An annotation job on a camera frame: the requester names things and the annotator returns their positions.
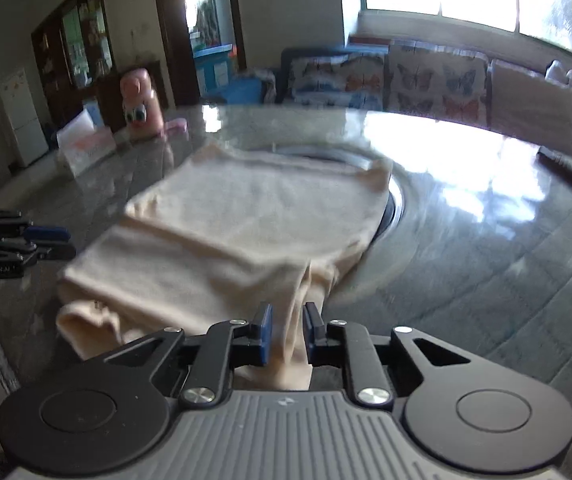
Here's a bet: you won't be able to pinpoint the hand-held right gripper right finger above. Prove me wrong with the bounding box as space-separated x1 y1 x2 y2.
302 301 471 406

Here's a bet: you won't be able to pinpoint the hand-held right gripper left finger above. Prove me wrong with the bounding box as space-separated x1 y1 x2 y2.
101 302 274 408

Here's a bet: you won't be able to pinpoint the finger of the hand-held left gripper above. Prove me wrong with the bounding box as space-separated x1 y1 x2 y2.
0 235 77 267
0 205 72 244

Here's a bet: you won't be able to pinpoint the cream knit garment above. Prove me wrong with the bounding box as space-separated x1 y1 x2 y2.
56 142 393 393

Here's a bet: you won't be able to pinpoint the hanging grey clothes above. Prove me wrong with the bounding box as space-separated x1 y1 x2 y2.
196 0 219 42

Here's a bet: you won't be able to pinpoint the white tissue pack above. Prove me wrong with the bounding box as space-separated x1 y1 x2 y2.
56 109 117 179

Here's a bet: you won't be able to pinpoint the white refrigerator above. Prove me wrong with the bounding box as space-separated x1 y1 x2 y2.
0 67 49 168

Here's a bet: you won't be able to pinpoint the round built-in induction cooktop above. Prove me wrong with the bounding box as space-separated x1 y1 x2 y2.
266 147 409 261

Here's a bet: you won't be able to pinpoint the pink cartoon water bottle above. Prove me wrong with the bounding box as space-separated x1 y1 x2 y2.
120 67 164 141

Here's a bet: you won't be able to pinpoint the dark wooden display cabinet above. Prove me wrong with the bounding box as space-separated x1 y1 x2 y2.
31 0 169 128

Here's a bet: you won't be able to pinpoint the blue storage cabinet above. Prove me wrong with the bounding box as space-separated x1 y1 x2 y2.
193 44 235 96

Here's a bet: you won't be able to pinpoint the blue blanket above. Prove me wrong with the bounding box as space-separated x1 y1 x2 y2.
221 67 277 107

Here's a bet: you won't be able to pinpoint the wide butterfly print cushion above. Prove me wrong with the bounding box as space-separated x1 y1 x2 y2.
288 54 387 111

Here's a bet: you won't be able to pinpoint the tall butterfly print cushion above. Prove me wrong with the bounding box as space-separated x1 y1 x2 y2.
386 40 492 129

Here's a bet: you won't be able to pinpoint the black remote control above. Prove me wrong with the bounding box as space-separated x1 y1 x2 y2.
536 149 572 204

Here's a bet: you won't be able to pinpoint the plain beige cushion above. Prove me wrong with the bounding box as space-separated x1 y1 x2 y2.
488 59 572 157

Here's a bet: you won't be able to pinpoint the white plush toy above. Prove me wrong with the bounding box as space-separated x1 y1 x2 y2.
546 60 572 87

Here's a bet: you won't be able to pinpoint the dark wooden door frame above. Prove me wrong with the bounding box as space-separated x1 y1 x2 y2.
151 0 247 109

